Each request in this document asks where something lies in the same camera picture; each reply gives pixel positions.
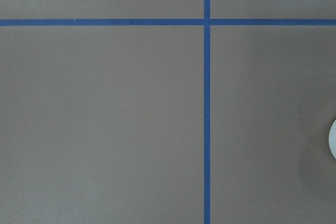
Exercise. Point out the blue tape line crosswise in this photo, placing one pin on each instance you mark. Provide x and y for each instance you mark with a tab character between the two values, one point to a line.
167	22

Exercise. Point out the white paper bowl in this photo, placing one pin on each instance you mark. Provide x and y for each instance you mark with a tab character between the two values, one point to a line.
332	139

